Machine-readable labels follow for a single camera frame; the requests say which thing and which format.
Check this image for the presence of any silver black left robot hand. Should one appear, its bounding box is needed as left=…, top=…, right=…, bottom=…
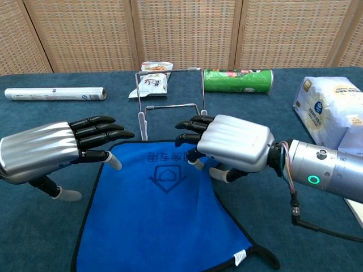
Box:
left=0, top=115, right=136, bottom=202

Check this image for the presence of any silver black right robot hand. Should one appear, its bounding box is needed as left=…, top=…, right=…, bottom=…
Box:
left=174, top=114, right=276, bottom=184

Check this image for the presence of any blue microfibre towel black trim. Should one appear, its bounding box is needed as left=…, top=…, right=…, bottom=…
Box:
left=70, top=139, right=281, bottom=272

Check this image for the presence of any white cling film roll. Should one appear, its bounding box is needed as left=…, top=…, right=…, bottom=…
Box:
left=4, top=87, right=108, bottom=101

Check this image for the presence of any green chips can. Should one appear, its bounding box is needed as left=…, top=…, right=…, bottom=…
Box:
left=203, top=69, right=275, bottom=95

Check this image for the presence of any teal felt table cover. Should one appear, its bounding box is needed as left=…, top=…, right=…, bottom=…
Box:
left=0, top=66, right=363, bottom=272

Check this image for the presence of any large white tissue pack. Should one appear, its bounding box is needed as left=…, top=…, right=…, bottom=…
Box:
left=293, top=75, right=363, bottom=150

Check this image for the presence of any white snack bag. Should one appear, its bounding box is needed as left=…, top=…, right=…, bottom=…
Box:
left=128, top=61, right=174, bottom=99

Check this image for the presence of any woven folding screen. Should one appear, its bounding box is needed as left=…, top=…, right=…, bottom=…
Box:
left=0, top=0, right=363, bottom=76

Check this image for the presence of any white paper sheet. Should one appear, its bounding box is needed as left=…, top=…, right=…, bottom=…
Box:
left=343, top=197, right=363, bottom=230

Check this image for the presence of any white wire drying rack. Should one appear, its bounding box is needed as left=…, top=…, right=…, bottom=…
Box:
left=134, top=66, right=209, bottom=142

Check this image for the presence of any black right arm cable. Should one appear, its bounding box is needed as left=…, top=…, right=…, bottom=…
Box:
left=279, top=141, right=363, bottom=243

